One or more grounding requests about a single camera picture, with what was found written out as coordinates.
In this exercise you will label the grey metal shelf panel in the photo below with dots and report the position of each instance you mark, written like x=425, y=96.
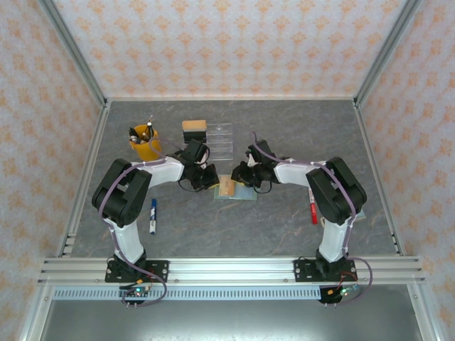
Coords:
x=231, y=323

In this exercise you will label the aluminium back rail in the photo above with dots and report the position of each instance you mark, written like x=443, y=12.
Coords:
x=231, y=98

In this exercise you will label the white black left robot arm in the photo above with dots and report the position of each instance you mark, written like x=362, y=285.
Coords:
x=163, y=174

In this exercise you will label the aluminium lower frame post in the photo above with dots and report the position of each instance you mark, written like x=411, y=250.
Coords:
x=426, y=319
x=32, y=319

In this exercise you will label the aluminium side rail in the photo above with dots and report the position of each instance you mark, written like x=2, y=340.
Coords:
x=82, y=177
x=368, y=142

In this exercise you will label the black pen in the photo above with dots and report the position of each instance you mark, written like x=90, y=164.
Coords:
x=133, y=133

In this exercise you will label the tan card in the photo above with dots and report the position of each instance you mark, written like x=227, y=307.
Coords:
x=194, y=125

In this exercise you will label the small controller circuit board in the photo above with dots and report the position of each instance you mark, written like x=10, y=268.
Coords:
x=343, y=292
x=136, y=292

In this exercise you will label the black card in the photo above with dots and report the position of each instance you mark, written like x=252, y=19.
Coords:
x=193, y=136

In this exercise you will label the pen with striped tip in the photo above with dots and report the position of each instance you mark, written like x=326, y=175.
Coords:
x=150, y=124

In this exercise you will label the aluminium frame post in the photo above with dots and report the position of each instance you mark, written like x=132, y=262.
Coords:
x=426, y=319
x=383, y=53
x=77, y=53
x=32, y=319

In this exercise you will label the clear acrylic card holder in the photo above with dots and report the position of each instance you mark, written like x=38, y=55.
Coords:
x=222, y=142

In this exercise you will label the red whiteboard marker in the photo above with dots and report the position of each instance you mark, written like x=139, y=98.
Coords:
x=313, y=209

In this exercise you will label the blue whiteboard marker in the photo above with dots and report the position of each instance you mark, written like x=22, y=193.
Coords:
x=153, y=216

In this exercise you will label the wide aluminium base rail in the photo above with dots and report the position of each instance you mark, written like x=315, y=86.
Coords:
x=231, y=271

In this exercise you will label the yellow pen cup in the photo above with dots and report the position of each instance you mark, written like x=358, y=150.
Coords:
x=144, y=152

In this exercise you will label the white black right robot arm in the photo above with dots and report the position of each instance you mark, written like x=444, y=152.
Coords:
x=291, y=174

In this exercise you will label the tan wooden block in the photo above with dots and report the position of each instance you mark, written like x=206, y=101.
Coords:
x=227, y=187

